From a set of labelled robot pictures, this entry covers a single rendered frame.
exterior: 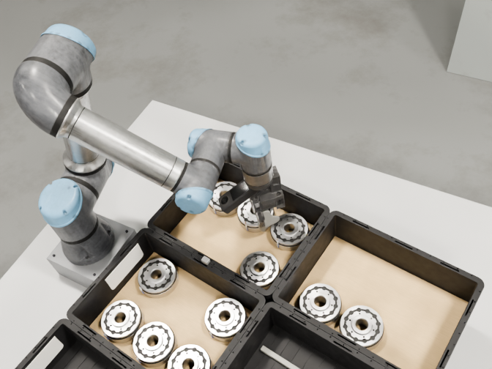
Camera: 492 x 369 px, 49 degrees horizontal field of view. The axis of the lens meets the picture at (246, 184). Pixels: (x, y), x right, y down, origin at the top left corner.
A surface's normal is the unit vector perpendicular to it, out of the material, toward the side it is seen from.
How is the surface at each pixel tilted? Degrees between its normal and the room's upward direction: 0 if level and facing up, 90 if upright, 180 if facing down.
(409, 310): 0
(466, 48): 76
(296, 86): 0
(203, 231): 0
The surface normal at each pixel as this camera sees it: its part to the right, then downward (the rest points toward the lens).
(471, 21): -0.48, 0.57
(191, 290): -0.11, -0.61
